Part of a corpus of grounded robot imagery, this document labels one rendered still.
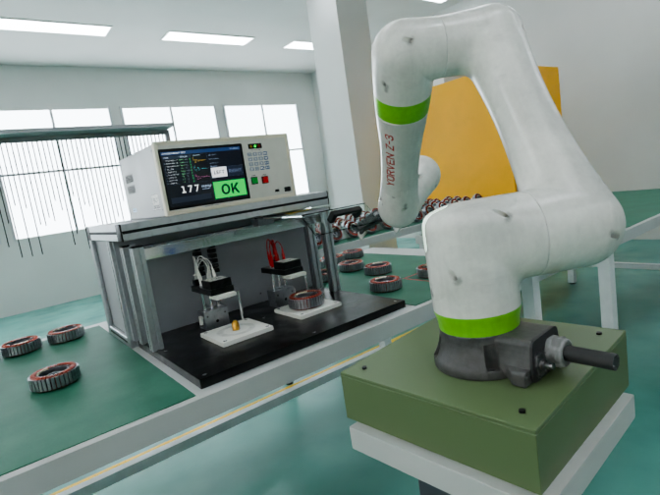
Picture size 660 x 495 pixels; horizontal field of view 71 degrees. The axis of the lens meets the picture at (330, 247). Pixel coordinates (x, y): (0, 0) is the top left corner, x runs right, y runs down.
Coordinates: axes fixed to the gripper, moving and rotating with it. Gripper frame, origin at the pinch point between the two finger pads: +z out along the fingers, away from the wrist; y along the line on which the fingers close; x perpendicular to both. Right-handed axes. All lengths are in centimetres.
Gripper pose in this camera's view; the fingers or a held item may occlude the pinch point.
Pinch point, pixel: (378, 231)
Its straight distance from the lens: 159.3
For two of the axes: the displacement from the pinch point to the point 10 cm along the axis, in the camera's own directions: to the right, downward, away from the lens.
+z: -2.4, 4.2, 8.8
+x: -3.0, -8.9, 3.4
